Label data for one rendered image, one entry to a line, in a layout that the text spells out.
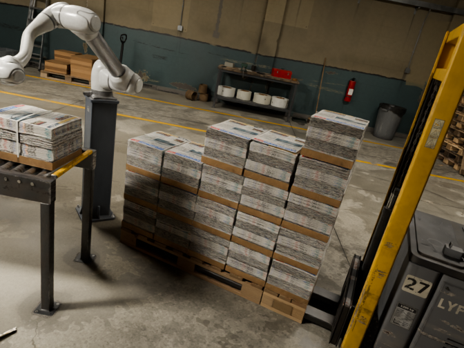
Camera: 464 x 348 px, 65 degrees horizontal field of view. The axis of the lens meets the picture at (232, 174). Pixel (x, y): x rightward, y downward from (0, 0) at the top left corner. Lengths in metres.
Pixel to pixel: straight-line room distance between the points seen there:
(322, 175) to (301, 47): 7.08
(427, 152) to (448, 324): 0.89
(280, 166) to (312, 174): 0.19
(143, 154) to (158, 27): 6.83
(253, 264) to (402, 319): 0.89
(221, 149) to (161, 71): 7.08
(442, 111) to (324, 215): 0.82
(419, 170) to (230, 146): 1.03
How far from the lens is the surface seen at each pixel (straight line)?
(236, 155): 2.21
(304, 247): 2.26
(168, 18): 9.16
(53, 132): 2.03
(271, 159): 2.14
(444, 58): 2.53
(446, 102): 1.80
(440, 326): 2.24
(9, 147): 2.20
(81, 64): 8.68
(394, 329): 2.26
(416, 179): 1.86
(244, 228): 2.35
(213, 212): 2.39
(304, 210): 2.17
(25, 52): 2.16
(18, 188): 2.07
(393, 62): 9.51
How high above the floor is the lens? 1.62
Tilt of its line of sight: 21 degrees down
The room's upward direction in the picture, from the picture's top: 11 degrees clockwise
